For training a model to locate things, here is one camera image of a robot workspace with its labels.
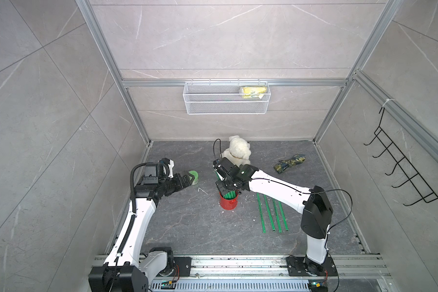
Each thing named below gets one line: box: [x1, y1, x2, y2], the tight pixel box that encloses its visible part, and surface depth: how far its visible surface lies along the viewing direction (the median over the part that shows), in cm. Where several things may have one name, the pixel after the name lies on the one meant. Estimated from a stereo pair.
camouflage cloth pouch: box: [273, 154, 306, 174], surface depth 106 cm
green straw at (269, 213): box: [264, 194, 276, 232], surface depth 87 cm
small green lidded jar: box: [188, 170, 199, 186], surface depth 100 cm
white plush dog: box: [222, 135, 252, 168], surface depth 94 cm
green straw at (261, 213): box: [256, 192, 267, 234], surface depth 89 cm
